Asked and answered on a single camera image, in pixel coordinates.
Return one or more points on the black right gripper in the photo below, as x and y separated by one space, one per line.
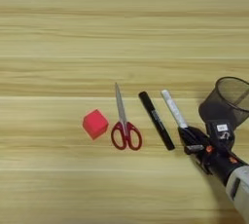
220 163

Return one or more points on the black mesh pen cup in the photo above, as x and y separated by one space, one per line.
214 111

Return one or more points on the silver white pen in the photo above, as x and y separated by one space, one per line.
173 107

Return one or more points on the black marker pen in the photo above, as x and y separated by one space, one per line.
155 119

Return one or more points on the red foam cube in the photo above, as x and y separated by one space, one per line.
95 124

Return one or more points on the black box with white label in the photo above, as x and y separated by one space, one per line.
215 137

